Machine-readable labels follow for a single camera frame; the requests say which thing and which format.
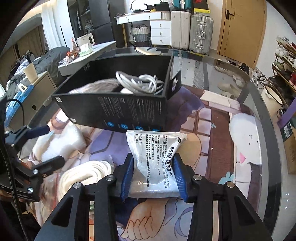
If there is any beige cabinet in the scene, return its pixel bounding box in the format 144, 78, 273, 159
4, 71, 57, 131

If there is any white hard suitcase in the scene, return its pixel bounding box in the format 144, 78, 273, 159
171, 11, 191, 50

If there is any red and white medicine packet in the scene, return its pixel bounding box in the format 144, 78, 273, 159
126, 130, 187, 198

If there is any stack of shoe boxes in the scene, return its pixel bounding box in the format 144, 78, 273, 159
192, 0, 211, 14

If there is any green tissue pack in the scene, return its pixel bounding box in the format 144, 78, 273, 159
79, 43, 93, 57

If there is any silver hard suitcase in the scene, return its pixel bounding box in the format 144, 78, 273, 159
189, 14, 214, 55

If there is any black refrigerator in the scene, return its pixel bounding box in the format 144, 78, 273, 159
89, 0, 114, 44

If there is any white bucket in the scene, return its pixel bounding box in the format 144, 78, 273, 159
261, 85, 285, 117

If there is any brown cardboard box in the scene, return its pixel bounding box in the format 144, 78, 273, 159
280, 118, 296, 175

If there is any woven basket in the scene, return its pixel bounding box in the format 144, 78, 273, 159
132, 24, 151, 47

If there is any black cardboard box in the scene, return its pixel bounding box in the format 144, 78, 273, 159
52, 55, 181, 133

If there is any teal hard suitcase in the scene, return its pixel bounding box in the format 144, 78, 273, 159
173, 0, 192, 11

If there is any shoe rack with shoes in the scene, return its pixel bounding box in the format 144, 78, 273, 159
271, 36, 295, 105

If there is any oval desk mirror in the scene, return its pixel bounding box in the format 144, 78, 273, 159
128, 0, 161, 11

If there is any purple yoga mat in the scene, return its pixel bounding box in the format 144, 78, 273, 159
277, 98, 296, 128

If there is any adidas bag of white laces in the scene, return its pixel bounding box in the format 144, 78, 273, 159
69, 78, 120, 94

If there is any white desk with drawers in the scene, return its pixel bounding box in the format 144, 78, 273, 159
115, 11, 171, 47

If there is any wooden door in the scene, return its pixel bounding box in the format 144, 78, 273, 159
217, 0, 267, 68

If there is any cream cup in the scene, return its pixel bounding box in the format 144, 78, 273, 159
23, 63, 38, 83

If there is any grey side table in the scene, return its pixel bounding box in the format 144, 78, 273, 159
58, 41, 116, 76

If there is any white charging cable bundle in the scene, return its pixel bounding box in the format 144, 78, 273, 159
115, 70, 165, 95

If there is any white electric kettle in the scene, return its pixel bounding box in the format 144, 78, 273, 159
76, 33, 95, 48

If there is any black glass cabinet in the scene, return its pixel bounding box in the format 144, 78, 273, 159
67, 0, 94, 40

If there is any white and blue plush toy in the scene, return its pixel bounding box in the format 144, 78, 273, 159
120, 88, 133, 94

